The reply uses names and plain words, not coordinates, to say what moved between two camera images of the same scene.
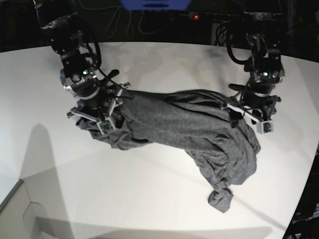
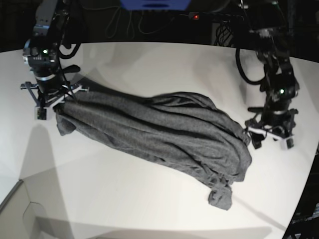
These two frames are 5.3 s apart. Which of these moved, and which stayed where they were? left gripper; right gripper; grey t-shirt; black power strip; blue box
Moved: right gripper; grey t-shirt; left gripper
Stayed: black power strip; blue box
